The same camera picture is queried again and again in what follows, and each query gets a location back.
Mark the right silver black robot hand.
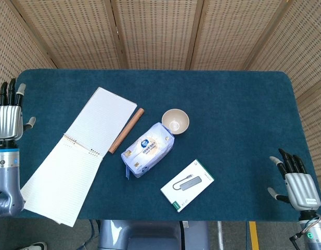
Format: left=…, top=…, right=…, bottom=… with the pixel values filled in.
left=267, top=148, right=321, bottom=211

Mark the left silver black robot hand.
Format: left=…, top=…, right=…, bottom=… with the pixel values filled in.
left=0, top=78, right=36, bottom=142

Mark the cream spiral notebook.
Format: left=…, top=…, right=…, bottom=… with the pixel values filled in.
left=20, top=86, right=138, bottom=228

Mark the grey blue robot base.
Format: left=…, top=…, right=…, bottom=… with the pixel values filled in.
left=97, top=220, right=210, bottom=250

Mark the yellow floor tape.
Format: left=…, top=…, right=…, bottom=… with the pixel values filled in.
left=248, top=221, right=260, bottom=250

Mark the woven folding screen panel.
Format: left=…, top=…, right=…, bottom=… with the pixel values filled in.
left=0, top=0, right=57, bottom=89
left=186, top=0, right=291, bottom=70
left=9, top=0, right=129, bottom=70
left=242, top=0, right=321, bottom=198
left=109, top=0, right=205, bottom=70

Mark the blue tablecloth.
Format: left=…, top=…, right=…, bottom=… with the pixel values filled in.
left=0, top=68, right=319, bottom=222

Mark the white USB hub box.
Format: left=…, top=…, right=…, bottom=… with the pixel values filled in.
left=160, top=159, right=215, bottom=213

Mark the wooden rolling pin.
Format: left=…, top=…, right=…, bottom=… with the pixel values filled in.
left=108, top=107, right=145, bottom=154

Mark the black white shoe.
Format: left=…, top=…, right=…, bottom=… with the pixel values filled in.
left=18, top=241, right=48, bottom=250

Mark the beige bowl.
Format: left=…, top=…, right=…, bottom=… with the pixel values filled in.
left=161, top=109, right=190, bottom=135

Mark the blue white tissue pack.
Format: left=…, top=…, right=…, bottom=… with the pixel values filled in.
left=121, top=122, right=175, bottom=180

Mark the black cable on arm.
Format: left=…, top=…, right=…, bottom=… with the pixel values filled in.
left=289, top=215, right=321, bottom=250

